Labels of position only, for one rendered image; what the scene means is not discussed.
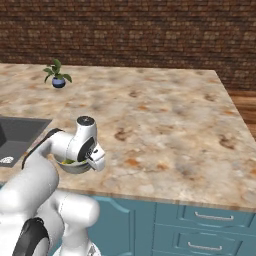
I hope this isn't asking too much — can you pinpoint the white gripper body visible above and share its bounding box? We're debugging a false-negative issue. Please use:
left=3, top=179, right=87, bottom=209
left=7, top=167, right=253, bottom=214
left=87, top=147, right=107, bottom=172

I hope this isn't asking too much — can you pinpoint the grey bowl with lemon cucumber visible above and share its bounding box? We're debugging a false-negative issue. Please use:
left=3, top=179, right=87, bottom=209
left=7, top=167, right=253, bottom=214
left=54, top=154, right=93, bottom=175

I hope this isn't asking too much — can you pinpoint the teal cupboard door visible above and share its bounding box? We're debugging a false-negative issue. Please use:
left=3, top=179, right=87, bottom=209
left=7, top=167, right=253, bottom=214
left=87, top=195, right=157, bottom=256

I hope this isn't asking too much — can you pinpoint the dark grey sink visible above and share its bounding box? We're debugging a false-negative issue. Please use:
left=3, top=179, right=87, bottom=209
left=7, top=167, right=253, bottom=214
left=0, top=115, right=53, bottom=169

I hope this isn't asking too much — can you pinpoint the potted plant in blue pot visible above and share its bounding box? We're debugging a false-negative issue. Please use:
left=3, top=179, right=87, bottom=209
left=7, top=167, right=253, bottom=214
left=42, top=58, right=73, bottom=89

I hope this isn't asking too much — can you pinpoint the teal drawer front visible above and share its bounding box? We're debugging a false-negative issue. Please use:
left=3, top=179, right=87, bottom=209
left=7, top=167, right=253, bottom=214
left=155, top=202, right=256, bottom=236
left=152, top=223, right=256, bottom=256

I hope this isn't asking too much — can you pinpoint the silver drawer handle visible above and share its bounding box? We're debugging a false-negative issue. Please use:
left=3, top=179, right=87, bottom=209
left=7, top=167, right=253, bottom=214
left=194, top=211, right=235, bottom=222
left=187, top=241, right=223, bottom=252

